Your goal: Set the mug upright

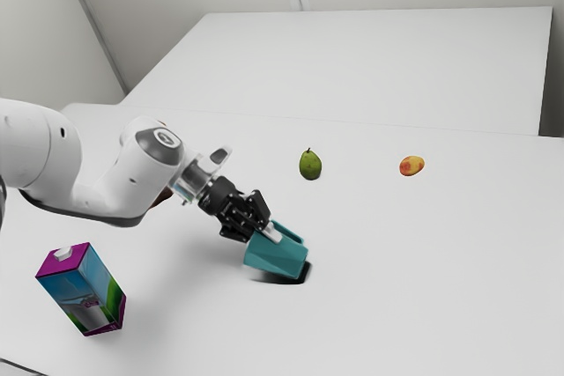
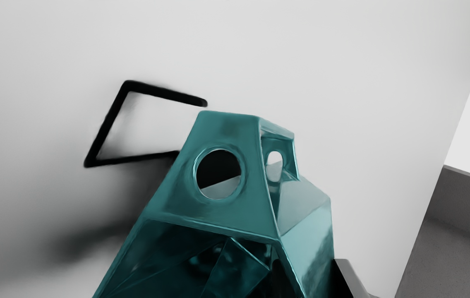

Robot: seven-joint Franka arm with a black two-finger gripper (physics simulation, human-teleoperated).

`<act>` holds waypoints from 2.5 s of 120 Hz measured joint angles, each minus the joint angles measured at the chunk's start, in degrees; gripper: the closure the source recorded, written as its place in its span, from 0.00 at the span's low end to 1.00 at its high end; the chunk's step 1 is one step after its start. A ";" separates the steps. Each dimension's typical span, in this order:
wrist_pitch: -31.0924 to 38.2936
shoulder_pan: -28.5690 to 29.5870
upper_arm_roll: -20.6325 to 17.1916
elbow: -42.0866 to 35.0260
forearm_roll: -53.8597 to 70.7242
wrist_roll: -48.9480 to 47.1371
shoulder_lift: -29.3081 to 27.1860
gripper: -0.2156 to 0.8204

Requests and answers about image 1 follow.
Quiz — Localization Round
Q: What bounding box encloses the red yellow peach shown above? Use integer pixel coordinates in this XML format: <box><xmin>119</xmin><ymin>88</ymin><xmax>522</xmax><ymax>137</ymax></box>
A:
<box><xmin>398</xmin><ymin>155</ymin><xmax>426</xmax><ymax>177</ymax></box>

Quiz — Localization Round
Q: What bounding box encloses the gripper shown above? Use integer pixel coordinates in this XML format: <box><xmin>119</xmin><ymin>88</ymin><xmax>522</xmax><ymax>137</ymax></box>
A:
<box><xmin>197</xmin><ymin>175</ymin><xmax>284</xmax><ymax>244</ymax></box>

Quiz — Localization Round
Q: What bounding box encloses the teal faceted mug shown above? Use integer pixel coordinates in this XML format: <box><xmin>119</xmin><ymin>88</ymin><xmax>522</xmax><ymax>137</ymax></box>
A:
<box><xmin>241</xmin><ymin>219</ymin><xmax>310</xmax><ymax>281</ymax></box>

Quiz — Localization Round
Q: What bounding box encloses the purple milk carton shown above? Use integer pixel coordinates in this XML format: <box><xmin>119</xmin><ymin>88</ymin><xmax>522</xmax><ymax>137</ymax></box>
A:
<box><xmin>34</xmin><ymin>241</ymin><xmax>128</xmax><ymax>337</ymax></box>

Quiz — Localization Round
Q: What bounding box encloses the green pear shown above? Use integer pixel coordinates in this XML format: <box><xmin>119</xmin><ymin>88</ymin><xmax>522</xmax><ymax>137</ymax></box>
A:
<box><xmin>299</xmin><ymin>147</ymin><xmax>323</xmax><ymax>181</ymax></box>

